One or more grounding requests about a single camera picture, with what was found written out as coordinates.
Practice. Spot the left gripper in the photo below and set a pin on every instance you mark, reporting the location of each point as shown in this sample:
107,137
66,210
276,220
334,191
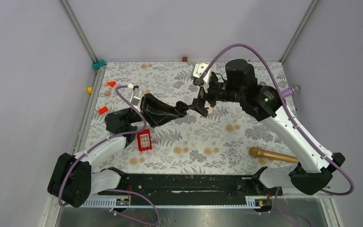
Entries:
151,110

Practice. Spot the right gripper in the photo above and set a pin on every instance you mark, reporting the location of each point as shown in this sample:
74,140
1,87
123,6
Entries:
200,109

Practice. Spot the black earbuds charging case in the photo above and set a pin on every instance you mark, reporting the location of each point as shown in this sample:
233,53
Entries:
181,109

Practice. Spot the beige earbuds charging case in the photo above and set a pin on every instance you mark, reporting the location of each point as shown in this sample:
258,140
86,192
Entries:
210,110

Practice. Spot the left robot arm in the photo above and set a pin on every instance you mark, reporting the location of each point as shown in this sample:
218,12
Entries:
73,180

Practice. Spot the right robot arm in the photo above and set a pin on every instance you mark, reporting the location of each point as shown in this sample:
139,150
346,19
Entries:
316,164

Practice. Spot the red tray with tiles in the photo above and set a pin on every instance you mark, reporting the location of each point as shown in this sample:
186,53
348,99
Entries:
144,140

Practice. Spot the floral table mat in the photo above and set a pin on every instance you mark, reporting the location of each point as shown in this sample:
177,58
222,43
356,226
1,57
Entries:
216,144

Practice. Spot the red wedge block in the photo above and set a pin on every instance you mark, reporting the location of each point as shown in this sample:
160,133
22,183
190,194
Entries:
111,83

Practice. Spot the red small block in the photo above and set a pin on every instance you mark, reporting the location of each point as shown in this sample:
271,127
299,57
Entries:
103,110

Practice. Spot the yellow cube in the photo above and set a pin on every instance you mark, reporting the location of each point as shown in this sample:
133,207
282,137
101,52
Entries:
89,90

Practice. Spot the gold microphone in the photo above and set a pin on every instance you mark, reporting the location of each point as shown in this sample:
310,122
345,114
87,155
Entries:
261,153

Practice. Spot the teal block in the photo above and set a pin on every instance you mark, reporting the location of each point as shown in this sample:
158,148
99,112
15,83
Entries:
99,64

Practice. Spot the purple glitter microphone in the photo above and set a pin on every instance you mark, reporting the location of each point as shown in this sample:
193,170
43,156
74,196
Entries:
289,91

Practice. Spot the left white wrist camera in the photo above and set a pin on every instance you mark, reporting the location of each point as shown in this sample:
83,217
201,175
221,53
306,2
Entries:
136,95

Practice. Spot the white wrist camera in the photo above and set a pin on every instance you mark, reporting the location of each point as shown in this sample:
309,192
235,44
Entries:
198,70
136,95

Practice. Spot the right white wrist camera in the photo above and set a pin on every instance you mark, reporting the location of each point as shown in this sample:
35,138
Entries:
198,70

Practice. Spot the aluminium frame rail left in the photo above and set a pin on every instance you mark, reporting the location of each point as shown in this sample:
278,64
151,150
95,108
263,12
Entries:
78,30

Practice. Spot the aluminium frame rail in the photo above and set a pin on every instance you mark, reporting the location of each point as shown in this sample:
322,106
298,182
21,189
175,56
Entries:
306,17
78,30

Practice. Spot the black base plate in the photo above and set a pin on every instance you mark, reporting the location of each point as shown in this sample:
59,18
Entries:
205,186

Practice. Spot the aluminium frame rail right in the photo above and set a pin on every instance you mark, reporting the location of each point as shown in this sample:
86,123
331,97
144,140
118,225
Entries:
306,17

